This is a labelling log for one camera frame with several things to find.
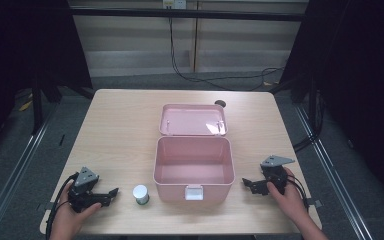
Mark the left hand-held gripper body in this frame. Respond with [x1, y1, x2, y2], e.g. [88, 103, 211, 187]
[67, 166, 103, 214]

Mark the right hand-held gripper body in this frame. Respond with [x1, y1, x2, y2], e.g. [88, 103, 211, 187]
[259, 154, 296, 196]

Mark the person's right hand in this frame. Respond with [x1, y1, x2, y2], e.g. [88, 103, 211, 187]
[266, 166, 310, 228]

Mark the person's left hand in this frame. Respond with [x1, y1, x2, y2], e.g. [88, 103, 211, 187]
[49, 181, 103, 240]

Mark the small white cylindrical container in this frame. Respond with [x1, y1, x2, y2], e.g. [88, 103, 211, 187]
[132, 184, 151, 206]

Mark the pink storage box with lid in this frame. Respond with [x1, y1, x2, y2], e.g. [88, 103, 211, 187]
[152, 103, 237, 203]

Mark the black stand leg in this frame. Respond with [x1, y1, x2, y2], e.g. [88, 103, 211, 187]
[30, 84, 45, 136]

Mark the black curtain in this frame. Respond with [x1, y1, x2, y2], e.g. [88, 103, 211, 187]
[279, 0, 384, 204]
[0, 0, 94, 168]

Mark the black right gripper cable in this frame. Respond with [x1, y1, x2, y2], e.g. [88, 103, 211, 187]
[285, 173, 310, 212]

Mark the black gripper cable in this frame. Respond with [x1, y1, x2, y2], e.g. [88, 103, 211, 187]
[45, 171, 80, 240]
[285, 173, 310, 212]

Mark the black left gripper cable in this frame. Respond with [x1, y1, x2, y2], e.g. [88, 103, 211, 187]
[45, 171, 80, 240]

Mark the metal floor rail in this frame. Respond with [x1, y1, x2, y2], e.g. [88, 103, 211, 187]
[0, 109, 55, 240]
[294, 104, 375, 240]

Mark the black wall cable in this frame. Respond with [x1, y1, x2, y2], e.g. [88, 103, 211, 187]
[167, 7, 285, 92]

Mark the black horizontal frame bar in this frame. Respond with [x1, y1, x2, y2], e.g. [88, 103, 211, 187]
[69, 7, 307, 23]

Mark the white wall socket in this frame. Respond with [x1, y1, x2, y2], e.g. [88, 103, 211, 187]
[162, 0, 188, 10]

